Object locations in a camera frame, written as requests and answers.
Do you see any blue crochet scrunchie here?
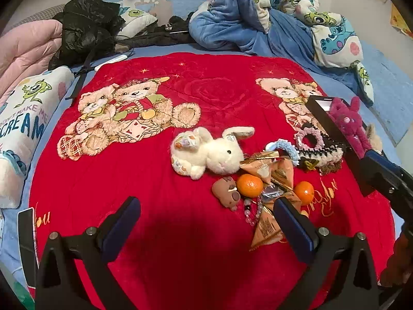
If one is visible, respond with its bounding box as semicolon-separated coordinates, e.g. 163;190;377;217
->
265;139;299;165

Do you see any tangerine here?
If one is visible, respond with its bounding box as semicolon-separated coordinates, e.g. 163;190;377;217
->
293;181;315;206
236;174;264;198

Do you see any brown capybara toy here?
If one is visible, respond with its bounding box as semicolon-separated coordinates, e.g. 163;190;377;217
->
212;176;241;212

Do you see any white plush rabbit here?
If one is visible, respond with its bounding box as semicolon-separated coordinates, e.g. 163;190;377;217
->
170;126;255;180

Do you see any silver foil wrapper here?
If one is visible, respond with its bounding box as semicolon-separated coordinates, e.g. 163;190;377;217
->
260;184;292;204

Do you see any long white monster print pillow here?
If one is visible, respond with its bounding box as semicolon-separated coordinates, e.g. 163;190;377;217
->
0;66;75;209

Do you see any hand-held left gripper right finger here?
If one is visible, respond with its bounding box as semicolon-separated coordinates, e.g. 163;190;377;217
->
274;197;379;310

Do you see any person's right hand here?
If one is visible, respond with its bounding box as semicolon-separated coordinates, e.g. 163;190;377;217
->
380;231;413;288

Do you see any pink bead bracelet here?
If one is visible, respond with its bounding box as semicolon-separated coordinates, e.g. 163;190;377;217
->
240;197;263;225

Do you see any orange triangular snack packet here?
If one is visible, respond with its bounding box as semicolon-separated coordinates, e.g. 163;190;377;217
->
249;197;310;252
240;157;281;184
271;158;296;197

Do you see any red bear print blanket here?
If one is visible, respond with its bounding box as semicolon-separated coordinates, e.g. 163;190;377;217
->
27;52;396;310

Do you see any black puffer jacket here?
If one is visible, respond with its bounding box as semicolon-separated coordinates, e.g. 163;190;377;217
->
48;0;126;72

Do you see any white fuzzy black hair claw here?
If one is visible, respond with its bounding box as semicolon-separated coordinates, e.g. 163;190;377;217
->
295;144;347;168

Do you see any brown crochet scrunchie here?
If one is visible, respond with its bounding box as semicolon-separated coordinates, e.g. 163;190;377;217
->
318;161;344;176

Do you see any dark garment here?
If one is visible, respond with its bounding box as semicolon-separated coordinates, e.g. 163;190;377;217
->
116;16;194;50

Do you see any yellow wall sticker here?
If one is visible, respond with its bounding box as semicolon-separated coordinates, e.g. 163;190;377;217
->
390;5;413;36

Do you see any beige plush toy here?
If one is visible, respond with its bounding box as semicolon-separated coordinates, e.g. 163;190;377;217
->
366;126;383;152

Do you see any pink quilt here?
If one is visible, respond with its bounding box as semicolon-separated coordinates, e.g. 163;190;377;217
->
0;19;65;104

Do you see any black smartphone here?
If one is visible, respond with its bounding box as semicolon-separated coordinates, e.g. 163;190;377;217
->
18;208;37;288

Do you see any blue monster print quilt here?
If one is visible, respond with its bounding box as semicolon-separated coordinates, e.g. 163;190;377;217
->
189;0;375;105

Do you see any white charger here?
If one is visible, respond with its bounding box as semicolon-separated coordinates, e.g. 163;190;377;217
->
95;55;128;72

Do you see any brown plush with yellow knot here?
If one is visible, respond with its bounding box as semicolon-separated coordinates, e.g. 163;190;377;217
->
297;158;318;172

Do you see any small white monster print pillow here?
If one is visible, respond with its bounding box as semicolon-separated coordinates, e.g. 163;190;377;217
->
118;0;158;37

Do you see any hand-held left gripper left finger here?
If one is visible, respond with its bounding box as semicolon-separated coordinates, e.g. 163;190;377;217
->
35;196;141;310

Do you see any grey checked mattress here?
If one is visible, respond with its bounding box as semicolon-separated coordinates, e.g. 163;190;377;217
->
6;3;65;29

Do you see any black strap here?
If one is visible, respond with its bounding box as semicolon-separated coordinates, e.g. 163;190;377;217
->
66;48;97;100

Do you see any pink crochet scrunchie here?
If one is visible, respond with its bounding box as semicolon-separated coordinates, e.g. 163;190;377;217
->
293;127;328;151

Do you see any magenta plush toy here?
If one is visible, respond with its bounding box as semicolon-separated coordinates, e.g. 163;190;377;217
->
327;96;371;159

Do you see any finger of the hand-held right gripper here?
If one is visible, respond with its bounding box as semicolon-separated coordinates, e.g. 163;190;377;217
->
367;149;413;188
359;161;413;220

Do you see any blue bed sheet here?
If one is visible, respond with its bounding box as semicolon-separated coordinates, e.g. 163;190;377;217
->
0;0;413;298

